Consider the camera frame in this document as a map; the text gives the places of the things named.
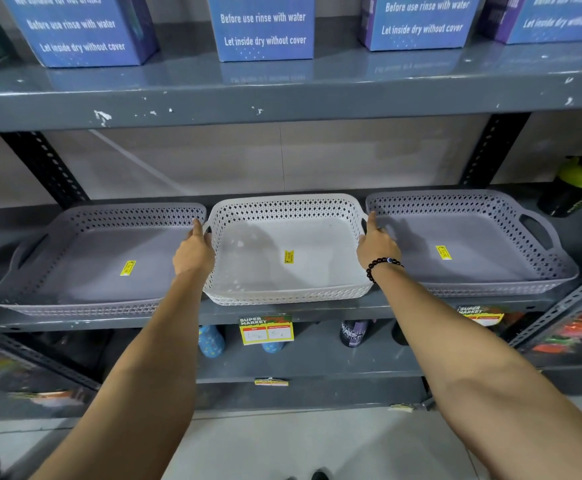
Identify person's left hand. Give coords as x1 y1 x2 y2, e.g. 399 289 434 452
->
172 218 217 278

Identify person's right hand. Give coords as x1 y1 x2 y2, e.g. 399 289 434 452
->
356 213 403 270

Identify white perforated plastic tray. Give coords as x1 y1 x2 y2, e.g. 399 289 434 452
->
202 194 375 306

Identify person's right forearm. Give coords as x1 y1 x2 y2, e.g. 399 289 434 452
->
370 265 582 480

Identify person's left forearm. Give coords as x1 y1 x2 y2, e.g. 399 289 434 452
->
30 267 213 480

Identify purple black bottle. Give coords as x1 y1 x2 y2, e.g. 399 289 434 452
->
340 320 370 348

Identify blue patterned bottle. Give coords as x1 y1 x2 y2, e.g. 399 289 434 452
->
198 325 226 358

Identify red yellow shelf price label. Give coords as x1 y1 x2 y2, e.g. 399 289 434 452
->
238 315 295 346
457 305 506 327

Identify grey perforated plastic tray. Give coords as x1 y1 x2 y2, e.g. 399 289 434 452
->
0 203 208 316
365 190 580 298

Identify grey metal shelf rack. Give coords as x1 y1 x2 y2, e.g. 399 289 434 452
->
0 22 582 420

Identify side metal shelf rack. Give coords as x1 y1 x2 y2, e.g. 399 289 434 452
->
508 265 582 375
0 317 102 420

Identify blue cardboard box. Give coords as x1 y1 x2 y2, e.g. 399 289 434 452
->
206 0 317 63
0 0 161 69
358 0 483 52

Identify black shaker bottle green lid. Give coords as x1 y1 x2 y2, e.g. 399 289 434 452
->
537 156 582 218

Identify orange packaged goods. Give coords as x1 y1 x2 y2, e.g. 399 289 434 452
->
531 310 582 355

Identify purple cardboard box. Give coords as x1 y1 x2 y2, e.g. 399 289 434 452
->
478 0 582 45

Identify black bead bracelet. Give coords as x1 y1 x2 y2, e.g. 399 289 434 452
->
366 257 405 284

